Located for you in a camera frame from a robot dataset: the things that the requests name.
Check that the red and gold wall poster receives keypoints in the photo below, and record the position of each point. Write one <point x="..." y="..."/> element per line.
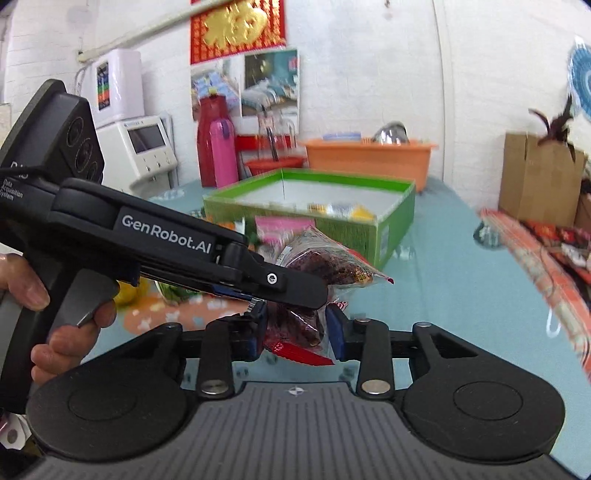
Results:
<point x="238" y="27"/>

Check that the clear glass jar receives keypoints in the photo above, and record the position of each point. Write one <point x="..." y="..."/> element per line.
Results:
<point x="277" y="136"/>

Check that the orange plastic basket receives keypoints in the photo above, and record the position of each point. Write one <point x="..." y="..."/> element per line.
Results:
<point x="369" y="161"/>

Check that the blue patterned wall plates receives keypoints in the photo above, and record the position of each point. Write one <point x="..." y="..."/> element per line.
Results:
<point x="581" y="78"/>

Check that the shiny metal ladle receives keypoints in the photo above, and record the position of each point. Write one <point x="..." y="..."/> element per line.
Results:
<point x="391" y="131"/>

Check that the dark purple plant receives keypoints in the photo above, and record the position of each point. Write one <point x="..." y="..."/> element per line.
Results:
<point x="558" y="124"/>

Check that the red plastic bowl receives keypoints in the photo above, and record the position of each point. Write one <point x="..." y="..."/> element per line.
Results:
<point x="272" y="165"/>

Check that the red patterned cloth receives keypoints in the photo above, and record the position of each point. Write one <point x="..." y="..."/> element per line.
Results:
<point x="545" y="258"/>

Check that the brown cardboard box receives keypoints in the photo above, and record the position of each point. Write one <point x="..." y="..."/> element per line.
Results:
<point x="535" y="184"/>

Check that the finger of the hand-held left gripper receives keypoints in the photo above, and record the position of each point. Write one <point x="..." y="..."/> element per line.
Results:
<point x="286" y="288"/>

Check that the clear bag of red dates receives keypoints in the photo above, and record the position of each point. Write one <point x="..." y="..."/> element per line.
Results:
<point x="334" y="265"/>

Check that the bedding photo wall poster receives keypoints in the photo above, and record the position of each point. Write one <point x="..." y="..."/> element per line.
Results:
<point x="270" y="83"/>

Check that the teal printed tablecloth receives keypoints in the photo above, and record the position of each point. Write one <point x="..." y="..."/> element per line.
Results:
<point x="443" y="286"/>

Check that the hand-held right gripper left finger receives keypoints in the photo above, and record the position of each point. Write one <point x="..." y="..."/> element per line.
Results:
<point x="256" y="334"/>

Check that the white device with screen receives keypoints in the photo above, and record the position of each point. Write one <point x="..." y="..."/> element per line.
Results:
<point x="143" y="152"/>

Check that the green snack packet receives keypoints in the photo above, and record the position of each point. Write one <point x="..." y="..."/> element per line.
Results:
<point x="178" y="291"/>

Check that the pink bottle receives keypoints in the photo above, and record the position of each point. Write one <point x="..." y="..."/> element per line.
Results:
<point x="224" y="157"/>

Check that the person's left hand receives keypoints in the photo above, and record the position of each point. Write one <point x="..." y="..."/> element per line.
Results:
<point x="64" y="346"/>

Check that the pink snack packet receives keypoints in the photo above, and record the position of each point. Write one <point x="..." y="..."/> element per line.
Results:
<point x="281" y="228"/>

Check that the white wall pipe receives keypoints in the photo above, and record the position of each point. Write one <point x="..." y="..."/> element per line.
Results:
<point x="138" y="32"/>

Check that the green cardboard box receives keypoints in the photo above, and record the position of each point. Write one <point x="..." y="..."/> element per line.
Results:
<point x="355" y="233"/>

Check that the white wall appliance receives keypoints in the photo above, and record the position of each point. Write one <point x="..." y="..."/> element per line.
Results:
<point x="117" y="87"/>

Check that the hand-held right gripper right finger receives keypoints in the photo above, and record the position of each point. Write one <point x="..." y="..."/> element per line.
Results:
<point x="335" y="334"/>

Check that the red thermos flask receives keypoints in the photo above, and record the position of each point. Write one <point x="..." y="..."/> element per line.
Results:
<point x="205" y="138"/>

